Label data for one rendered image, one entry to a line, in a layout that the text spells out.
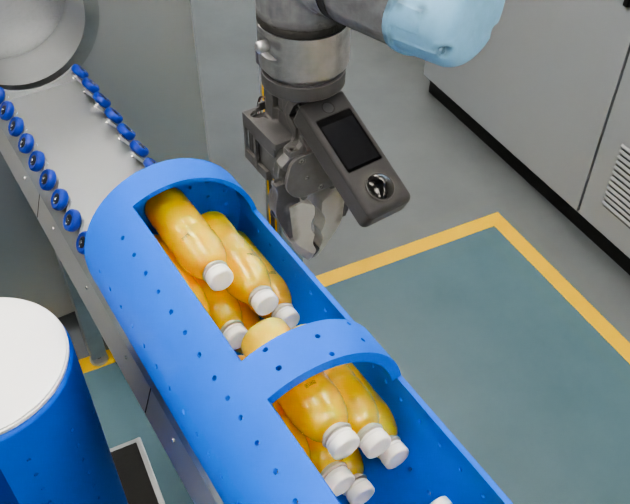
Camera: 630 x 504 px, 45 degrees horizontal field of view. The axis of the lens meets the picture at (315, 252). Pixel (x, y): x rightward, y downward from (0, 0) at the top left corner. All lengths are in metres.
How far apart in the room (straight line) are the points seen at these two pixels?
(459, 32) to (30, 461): 0.95
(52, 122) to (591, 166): 1.82
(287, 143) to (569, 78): 2.23
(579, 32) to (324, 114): 2.17
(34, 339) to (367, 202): 0.77
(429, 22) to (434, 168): 2.74
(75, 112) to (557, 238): 1.83
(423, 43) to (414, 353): 2.05
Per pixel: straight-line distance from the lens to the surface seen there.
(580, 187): 2.94
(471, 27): 0.52
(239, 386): 0.93
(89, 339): 2.46
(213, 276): 1.10
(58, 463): 1.30
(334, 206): 0.73
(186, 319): 1.01
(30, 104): 2.01
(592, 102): 2.79
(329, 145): 0.63
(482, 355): 2.55
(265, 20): 0.61
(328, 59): 0.62
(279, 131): 0.69
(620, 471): 2.42
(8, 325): 1.31
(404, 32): 0.52
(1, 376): 1.24
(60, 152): 1.82
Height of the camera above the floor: 1.96
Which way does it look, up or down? 44 degrees down
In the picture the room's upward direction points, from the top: straight up
